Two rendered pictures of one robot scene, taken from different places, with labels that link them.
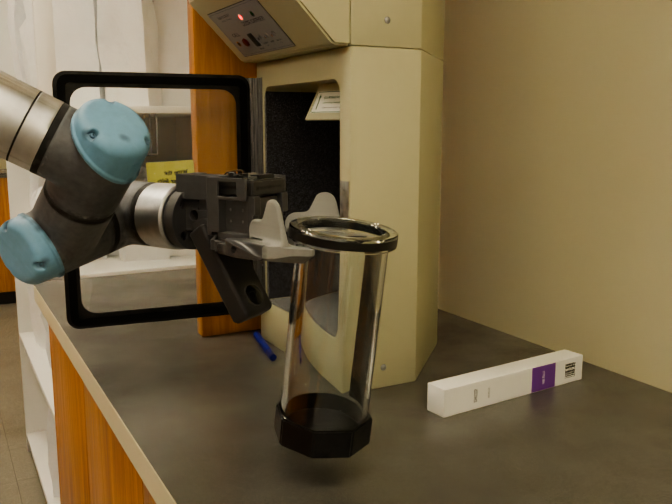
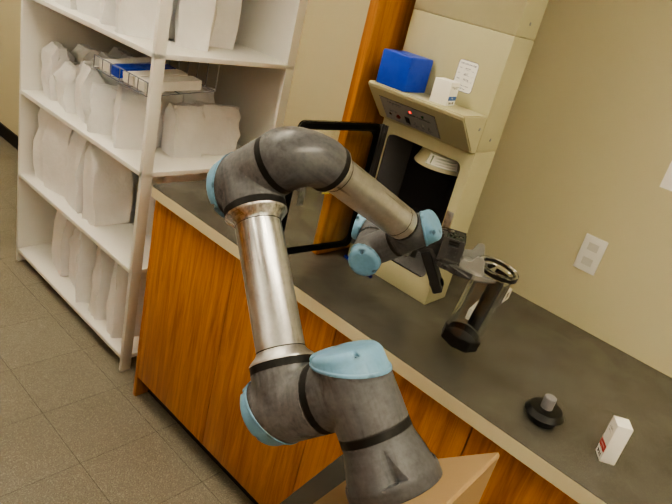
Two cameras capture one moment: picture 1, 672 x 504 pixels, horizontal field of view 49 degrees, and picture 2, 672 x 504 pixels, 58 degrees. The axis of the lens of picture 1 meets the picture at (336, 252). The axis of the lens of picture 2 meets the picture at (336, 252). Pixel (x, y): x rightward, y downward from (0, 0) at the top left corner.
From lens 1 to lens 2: 1.07 m
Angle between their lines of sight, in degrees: 27
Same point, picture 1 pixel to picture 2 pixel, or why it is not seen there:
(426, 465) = (485, 349)
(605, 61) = (551, 152)
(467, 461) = (497, 347)
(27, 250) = (372, 265)
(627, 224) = (540, 230)
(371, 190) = (460, 216)
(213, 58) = (360, 106)
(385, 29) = (488, 144)
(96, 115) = (432, 221)
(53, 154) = (413, 236)
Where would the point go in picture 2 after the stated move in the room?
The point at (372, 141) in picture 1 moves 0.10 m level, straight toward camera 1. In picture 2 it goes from (467, 195) to (484, 209)
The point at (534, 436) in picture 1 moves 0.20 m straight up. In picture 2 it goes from (511, 334) to (536, 273)
